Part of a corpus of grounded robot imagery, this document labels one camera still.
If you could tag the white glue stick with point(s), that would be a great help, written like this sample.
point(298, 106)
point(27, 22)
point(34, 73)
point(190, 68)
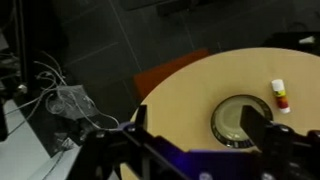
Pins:
point(280, 95)

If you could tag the orange chair seat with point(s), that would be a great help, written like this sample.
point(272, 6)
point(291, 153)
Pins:
point(148, 80)

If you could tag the dark bowl with pale inside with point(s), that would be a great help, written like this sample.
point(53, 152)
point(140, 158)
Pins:
point(225, 120)

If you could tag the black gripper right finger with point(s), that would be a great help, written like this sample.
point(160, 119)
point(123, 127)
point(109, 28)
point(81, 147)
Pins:
point(254, 125)

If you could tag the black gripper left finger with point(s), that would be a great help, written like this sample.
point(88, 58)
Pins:
point(141, 117)

